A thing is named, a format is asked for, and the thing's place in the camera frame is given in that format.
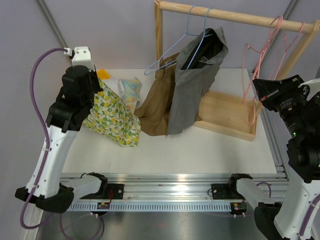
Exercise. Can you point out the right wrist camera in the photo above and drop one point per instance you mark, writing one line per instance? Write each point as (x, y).
(314, 86)

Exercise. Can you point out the grey skirt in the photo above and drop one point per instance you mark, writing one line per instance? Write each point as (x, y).
(192, 84)

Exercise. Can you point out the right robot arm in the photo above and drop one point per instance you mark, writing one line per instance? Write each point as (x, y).
(293, 218)

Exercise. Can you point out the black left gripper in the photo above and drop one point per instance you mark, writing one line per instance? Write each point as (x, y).
(93, 74)

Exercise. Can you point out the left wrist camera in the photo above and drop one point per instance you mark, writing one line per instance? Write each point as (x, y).
(82, 57)

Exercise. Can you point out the blue wire hanger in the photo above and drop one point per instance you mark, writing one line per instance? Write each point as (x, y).
(204, 35)
(167, 52)

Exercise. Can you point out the wooden clothes rack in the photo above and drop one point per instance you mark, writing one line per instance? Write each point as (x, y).
(225, 113)

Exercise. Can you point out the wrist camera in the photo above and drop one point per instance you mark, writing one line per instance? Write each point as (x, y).
(314, 86)
(82, 57)

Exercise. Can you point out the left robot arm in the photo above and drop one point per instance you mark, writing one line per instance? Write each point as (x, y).
(64, 120)

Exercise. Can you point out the yellow plastic tray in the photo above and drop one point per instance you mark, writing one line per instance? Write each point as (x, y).
(103, 74)

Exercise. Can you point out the white skirt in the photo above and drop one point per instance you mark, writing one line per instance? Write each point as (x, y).
(115, 85)

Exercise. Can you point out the lemon print skirt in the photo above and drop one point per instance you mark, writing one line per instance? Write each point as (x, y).
(110, 117)

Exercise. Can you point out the aluminium rail base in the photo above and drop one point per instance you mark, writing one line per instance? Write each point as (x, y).
(163, 193)

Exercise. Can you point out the brown pleated skirt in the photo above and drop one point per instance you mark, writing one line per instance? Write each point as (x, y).
(154, 113)

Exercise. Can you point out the pastel floral skirt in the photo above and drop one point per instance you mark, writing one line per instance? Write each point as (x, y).
(130, 92)

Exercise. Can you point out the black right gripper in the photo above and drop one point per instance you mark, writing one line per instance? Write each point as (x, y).
(268, 90)

